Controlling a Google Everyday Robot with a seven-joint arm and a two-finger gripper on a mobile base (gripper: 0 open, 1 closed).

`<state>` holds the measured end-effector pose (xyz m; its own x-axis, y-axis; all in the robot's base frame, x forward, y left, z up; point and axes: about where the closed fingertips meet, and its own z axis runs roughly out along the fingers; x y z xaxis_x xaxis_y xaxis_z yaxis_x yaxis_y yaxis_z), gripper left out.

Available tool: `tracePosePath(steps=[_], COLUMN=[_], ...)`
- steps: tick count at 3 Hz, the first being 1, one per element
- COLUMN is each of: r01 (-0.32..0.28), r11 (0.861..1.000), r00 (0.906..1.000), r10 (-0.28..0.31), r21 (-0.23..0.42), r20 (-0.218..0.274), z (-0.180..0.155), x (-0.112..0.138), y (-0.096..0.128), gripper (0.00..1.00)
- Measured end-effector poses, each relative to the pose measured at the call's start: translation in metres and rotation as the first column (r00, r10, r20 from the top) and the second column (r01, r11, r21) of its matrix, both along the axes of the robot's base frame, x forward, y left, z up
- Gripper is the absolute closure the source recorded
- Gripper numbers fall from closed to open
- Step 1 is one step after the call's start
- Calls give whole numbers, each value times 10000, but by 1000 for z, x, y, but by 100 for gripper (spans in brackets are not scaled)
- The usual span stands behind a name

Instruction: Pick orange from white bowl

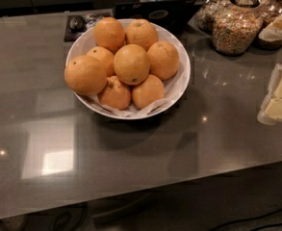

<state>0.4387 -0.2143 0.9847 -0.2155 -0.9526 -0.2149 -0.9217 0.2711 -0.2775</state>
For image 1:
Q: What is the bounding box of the dark bowl with paper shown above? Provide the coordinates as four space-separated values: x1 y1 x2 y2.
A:
257 14 282 50

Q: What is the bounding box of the white paper bowl liner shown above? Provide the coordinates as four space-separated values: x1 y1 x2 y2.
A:
88 68 189 118

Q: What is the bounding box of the white bowl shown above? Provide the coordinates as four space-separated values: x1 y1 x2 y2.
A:
65 23 191 108

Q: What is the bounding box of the glass jar behind cereal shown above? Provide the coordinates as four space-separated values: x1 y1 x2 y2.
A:
196 0 230 32

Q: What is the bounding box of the orange at front right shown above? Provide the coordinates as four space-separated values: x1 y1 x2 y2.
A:
132 74 165 109

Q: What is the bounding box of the orange at back middle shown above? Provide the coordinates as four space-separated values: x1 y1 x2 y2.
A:
126 19 159 51

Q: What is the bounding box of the orange in centre top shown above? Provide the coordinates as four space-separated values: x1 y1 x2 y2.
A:
114 44 150 86

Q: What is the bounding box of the orange at front middle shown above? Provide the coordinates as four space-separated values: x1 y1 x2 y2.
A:
97 75 131 110

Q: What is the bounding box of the orange at back left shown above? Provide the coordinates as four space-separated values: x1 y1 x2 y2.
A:
93 17 125 53

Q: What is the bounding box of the orange at middle left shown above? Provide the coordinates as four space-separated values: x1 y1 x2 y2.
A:
87 46 115 76

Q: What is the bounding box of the large orange front left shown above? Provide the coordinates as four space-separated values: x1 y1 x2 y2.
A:
64 55 107 96

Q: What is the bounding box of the black computer mouse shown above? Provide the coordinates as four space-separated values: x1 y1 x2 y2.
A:
69 15 85 32

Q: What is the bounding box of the black cable on floor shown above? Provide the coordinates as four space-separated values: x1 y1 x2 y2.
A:
207 205 282 231

